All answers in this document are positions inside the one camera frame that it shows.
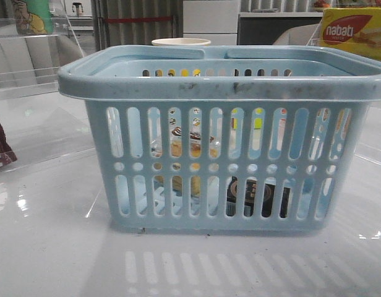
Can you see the light blue plastic basket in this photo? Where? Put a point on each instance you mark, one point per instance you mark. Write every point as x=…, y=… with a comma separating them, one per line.
x=286, y=115

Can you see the white paper cup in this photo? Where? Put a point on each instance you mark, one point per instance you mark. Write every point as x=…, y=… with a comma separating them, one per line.
x=181, y=42

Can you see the clear acrylic display shelf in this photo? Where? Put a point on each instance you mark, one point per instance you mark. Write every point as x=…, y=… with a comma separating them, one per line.
x=37, y=123

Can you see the yellow nabati wafer box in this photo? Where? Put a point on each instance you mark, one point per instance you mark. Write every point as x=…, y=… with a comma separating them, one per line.
x=355, y=30

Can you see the white cabinet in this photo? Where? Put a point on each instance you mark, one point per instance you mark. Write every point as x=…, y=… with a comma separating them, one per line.
x=216, y=21

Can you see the black tissue pack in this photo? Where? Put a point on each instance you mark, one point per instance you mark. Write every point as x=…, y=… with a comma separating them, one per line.
x=251, y=194

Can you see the bread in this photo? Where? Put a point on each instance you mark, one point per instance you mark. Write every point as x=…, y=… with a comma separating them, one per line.
x=177, y=150

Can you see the green cartoon drink carton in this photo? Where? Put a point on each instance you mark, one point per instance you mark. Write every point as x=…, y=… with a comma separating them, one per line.
x=32, y=17

